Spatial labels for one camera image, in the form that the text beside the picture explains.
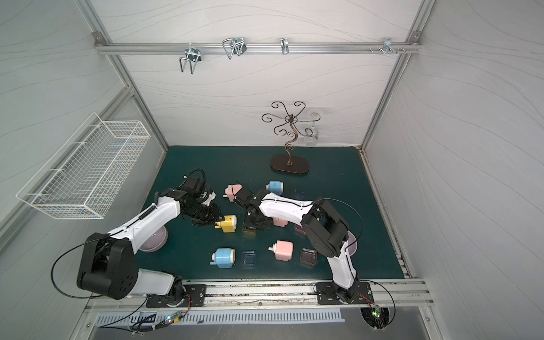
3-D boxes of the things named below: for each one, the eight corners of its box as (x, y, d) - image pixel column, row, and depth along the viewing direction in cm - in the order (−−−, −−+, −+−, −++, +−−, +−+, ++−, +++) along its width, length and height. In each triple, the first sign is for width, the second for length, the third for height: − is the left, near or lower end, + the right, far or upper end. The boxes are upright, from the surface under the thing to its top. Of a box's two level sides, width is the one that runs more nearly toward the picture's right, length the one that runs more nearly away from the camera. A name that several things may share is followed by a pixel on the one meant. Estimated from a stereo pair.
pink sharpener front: (268, 260, 82) (268, 255, 77) (269, 246, 86) (268, 240, 81) (293, 261, 82) (294, 255, 77) (292, 246, 86) (293, 240, 81)
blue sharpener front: (213, 268, 80) (208, 262, 75) (215, 253, 83) (211, 248, 78) (234, 268, 80) (231, 262, 75) (236, 253, 83) (233, 248, 78)
